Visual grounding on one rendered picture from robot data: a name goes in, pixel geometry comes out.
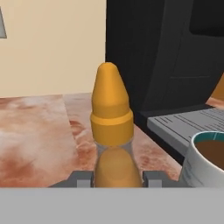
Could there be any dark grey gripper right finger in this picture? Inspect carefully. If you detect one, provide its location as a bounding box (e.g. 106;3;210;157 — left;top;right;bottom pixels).
142;171;191;188

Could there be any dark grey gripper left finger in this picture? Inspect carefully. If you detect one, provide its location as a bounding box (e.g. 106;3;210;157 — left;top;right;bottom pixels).
49;171;95;188

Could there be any honey bottle with yellow cap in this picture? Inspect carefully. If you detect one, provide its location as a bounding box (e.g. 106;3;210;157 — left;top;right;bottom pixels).
89;61;144;188

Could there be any white mug with teal rim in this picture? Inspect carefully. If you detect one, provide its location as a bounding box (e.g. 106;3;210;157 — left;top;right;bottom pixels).
178;130;224;188

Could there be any black coffee machine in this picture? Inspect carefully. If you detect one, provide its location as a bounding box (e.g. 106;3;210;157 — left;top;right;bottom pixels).
105;0;224;166

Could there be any grey wall fixture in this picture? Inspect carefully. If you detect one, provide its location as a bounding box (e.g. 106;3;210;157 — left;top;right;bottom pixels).
0;8;8;39

